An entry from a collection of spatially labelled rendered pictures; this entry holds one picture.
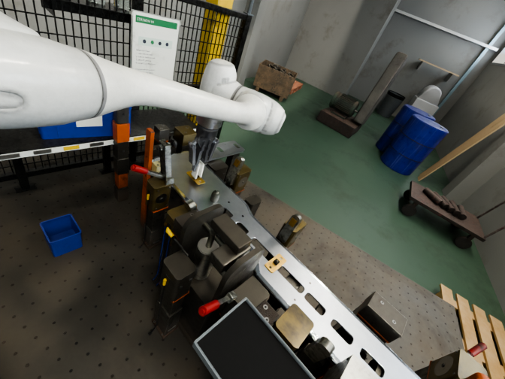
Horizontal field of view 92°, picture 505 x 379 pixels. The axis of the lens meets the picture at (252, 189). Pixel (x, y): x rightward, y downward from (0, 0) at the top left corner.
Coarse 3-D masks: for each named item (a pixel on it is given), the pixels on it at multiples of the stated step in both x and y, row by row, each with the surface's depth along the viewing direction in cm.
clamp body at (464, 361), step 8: (456, 352) 74; (464, 352) 74; (440, 360) 77; (448, 360) 75; (456, 360) 72; (464, 360) 72; (472, 360) 72; (424, 368) 82; (432, 368) 78; (440, 368) 75; (448, 368) 72; (456, 368) 69; (464, 368) 69; (472, 368) 70; (480, 368) 71; (424, 376) 79; (432, 376) 75; (440, 376) 72; (448, 376) 70; (456, 376) 68; (464, 376) 68
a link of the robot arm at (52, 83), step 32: (0, 32) 26; (32, 32) 30; (0, 64) 25; (32, 64) 27; (64, 64) 30; (0, 96) 25; (32, 96) 28; (64, 96) 30; (96, 96) 35; (0, 128) 28
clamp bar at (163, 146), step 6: (162, 144) 77; (168, 144) 78; (174, 144) 80; (162, 150) 79; (168, 150) 79; (162, 156) 81; (168, 156) 80; (162, 162) 83; (168, 162) 82; (162, 168) 85; (168, 168) 84; (168, 174) 86
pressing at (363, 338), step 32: (192, 192) 96; (224, 192) 102; (256, 224) 94; (288, 256) 87; (288, 288) 78; (320, 288) 82; (320, 320) 73; (352, 320) 76; (352, 352) 69; (384, 352) 72
